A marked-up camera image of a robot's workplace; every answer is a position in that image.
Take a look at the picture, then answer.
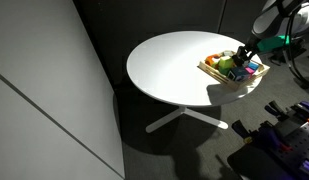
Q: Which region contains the purple clamp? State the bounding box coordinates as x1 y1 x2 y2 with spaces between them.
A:
291 100 309 118
256 125 287 153

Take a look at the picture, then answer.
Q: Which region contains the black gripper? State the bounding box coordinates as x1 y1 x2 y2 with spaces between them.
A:
231 32 263 68

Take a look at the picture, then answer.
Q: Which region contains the blue foam cube with 4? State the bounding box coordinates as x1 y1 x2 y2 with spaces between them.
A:
226 66 251 83

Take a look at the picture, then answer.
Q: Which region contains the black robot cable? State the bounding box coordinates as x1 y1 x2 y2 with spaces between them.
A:
282 5 309 88

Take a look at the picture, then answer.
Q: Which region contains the small blue foam cube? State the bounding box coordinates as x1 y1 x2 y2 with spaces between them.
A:
248 61 261 71

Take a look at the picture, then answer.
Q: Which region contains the orange foam piece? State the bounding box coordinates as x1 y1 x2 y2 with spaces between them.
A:
204 54 222 67

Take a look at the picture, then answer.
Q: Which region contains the wooden box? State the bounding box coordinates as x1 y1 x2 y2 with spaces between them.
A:
197 50 271 92

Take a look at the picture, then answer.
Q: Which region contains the white table base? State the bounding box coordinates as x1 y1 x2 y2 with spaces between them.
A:
145 105 230 134

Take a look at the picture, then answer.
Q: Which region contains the grey foam cube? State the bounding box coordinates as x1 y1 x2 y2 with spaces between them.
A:
222 49 236 57

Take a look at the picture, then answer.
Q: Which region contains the black equipment with cables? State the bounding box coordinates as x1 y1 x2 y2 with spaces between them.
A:
226 116 309 180

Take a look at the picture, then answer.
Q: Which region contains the light green foam cube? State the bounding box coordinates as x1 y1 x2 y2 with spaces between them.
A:
218 55 235 70

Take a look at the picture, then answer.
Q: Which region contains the white round table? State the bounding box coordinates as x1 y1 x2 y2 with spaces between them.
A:
126 30 266 108

